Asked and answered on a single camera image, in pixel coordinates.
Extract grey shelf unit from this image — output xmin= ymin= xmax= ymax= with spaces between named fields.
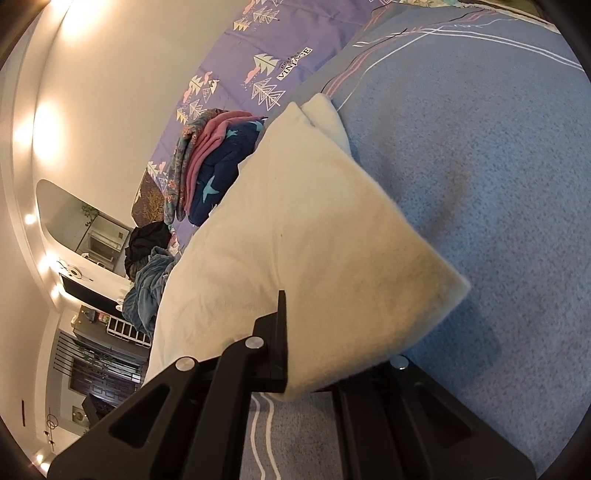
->
xmin=69 ymin=305 xmax=154 ymax=350

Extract white round wall fixture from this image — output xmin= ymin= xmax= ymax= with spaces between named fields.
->
xmin=57 ymin=260 xmax=94 ymax=283

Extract brown patterned cloth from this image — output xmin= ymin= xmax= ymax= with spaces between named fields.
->
xmin=131 ymin=163 xmax=168 ymax=223

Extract folded pink garment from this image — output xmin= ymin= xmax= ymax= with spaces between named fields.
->
xmin=182 ymin=111 xmax=253 ymax=212

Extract blue-grey fuzzy blanket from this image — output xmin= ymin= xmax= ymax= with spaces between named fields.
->
xmin=121 ymin=247 xmax=179 ymax=341

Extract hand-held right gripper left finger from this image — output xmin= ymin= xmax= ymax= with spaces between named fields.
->
xmin=47 ymin=291 xmax=290 ymax=480

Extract folded navy star-print garment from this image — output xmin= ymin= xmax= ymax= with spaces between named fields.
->
xmin=187 ymin=117 xmax=269 ymax=227

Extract cream fleece garment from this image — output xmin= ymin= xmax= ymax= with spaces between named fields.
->
xmin=143 ymin=93 xmax=472 ymax=403

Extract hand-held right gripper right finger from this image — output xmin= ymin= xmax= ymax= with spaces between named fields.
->
xmin=330 ymin=354 xmax=536 ymax=480

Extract black cloth pile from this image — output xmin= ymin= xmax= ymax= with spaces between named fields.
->
xmin=124 ymin=223 xmax=173 ymax=280

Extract purple tree-print quilt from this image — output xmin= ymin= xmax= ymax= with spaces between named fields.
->
xmin=133 ymin=0 xmax=384 ymax=247

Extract dark window with bars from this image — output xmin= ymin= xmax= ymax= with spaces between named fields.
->
xmin=54 ymin=329 xmax=145 ymax=403

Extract folded teal floral garment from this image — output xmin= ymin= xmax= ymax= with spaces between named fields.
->
xmin=163 ymin=108 xmax=223 ymax=225

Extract blue-grey striped blanket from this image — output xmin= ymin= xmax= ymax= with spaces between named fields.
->
xmin=240 ymin=0 xmax=591 ymax=480

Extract arched wall niche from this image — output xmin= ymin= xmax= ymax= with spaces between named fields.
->
xmin=36 ymin=180 xmax=136 ymax=278

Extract black television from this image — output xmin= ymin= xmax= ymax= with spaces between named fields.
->
xmin=61 ymin=276 xmax=131 ymax=312

